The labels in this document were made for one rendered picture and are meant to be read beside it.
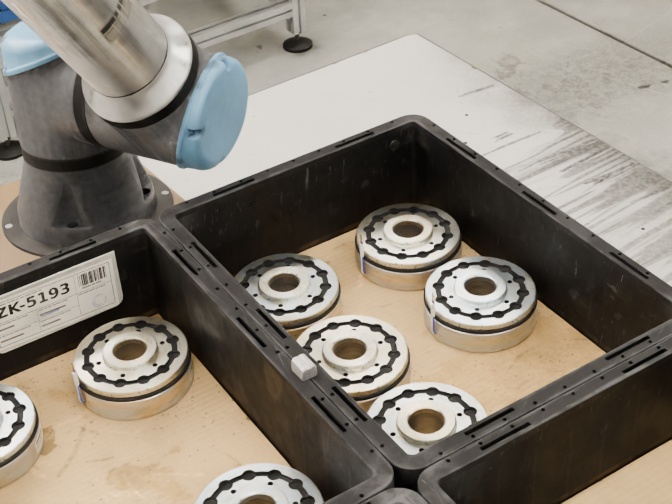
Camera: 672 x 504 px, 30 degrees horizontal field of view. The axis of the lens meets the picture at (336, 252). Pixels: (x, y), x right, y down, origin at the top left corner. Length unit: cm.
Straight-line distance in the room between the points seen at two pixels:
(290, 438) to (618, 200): 68
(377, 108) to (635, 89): 155
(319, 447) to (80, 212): 49
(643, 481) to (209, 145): 51
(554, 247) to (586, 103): 201
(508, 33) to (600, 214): 195
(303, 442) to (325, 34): 255
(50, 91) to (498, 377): 53
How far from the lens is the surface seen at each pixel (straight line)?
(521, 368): 112
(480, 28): 347
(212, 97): 120
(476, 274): 116
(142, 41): 114
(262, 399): 104
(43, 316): 115
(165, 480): 105
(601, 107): 313
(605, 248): 110
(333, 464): 96
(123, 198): 136
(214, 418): 109
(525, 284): 116
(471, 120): 171
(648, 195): 158
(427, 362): 112
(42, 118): 131
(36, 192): 137
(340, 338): 110
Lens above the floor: 159
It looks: 37 degrees down
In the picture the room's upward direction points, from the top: 4 degrees counter-clockwise
